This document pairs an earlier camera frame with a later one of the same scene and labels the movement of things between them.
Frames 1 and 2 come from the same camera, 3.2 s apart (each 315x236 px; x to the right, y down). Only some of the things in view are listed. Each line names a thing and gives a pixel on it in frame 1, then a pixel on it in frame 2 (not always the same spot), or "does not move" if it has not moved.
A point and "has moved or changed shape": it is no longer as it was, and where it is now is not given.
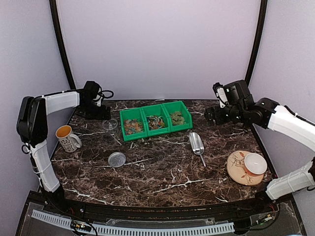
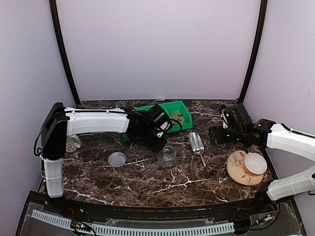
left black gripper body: (92, 111) → (147, 139)
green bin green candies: (179, 117) does not move
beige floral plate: (236, 171) does not move
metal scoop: (197, 144) does not move
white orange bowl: (255, 164) does not move
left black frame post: (68, 70) does not move
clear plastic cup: (111, 125) has moved or changed shape
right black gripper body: (235, 114) → (221, 138)
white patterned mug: (69, 141) does not move
